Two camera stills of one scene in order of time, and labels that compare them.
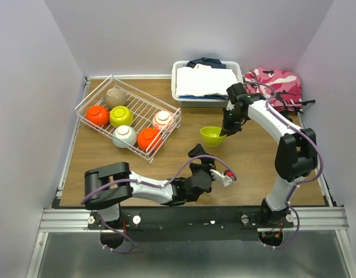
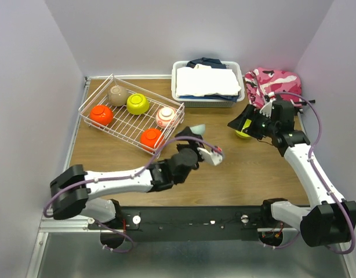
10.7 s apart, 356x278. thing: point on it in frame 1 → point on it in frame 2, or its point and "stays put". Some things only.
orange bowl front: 149,139 stays put
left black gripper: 205,168 → 192,145
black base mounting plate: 189,224 stays put
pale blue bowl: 126,133 → 199,129
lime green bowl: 120,115 → 137,103
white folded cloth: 203,80 stays put
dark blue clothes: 213,63 stays put
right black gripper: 228,129 → 252,113
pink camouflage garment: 283,89 stays put
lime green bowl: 210,135 → 243,134
